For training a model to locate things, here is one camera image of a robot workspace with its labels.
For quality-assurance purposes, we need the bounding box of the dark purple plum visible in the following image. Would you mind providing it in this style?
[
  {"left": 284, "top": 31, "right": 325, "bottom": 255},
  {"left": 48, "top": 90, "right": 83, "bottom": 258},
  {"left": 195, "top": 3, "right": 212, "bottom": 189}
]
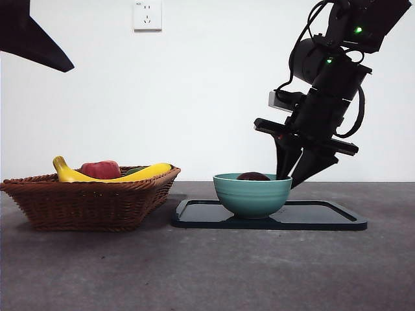
[{"left": 236, "top": 172, "right": 272, "bottom": 181}]

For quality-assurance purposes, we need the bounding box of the teal ribbed bowl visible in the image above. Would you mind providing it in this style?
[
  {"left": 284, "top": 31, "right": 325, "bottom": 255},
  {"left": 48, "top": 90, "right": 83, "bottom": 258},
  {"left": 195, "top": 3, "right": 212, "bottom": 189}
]
[{"left": 213, "top": 173, "right": 293, "bottom": 220}]

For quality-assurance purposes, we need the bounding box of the dark rectangular tray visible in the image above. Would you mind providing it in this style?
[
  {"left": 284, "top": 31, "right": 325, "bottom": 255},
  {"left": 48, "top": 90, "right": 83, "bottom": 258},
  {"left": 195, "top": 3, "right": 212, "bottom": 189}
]
[{"left": 171, "top": 199, "right": 369, "bottom": 231}]

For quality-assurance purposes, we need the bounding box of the red bell pepper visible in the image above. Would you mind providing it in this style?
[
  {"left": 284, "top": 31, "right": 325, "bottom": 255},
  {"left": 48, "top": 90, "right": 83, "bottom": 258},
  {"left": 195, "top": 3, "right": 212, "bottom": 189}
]
[{"left": 80, "top": 160, "right": 121, "bottom": 179}]

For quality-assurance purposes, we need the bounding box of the yellow banana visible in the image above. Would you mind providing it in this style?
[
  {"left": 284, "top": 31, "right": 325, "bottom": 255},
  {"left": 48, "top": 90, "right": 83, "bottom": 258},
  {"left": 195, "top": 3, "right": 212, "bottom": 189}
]
[{"left": 53, "top": 155, "right": 172, "bottom": 183}]

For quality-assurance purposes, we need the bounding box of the brown wicker basket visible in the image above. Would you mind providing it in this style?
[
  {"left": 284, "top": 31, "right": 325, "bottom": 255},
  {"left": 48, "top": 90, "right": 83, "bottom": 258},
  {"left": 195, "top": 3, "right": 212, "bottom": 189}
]
[{"left": 0, "top": 165, "right": 182, "bottom": 233}]

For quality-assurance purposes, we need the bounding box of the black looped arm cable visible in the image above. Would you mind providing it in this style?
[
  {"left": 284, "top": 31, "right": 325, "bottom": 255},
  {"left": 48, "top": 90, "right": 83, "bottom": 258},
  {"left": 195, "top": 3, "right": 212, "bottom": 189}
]
[{"left": 336, "top": 84, "right": 366, "bottom": 137}]

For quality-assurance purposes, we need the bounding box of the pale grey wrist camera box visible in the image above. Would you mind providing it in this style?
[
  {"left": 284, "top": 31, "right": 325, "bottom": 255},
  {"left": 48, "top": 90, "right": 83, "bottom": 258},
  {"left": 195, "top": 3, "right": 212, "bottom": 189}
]
[{"left": 268, "top": 91, "right": 292, "bottom": 113}]

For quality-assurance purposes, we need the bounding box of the white wall socket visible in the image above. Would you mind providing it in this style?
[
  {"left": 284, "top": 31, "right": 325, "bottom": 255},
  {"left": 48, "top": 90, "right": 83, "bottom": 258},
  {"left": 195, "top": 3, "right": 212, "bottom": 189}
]
[{"left": 133, "top": 1, "right": 163, "bottom": 32}]

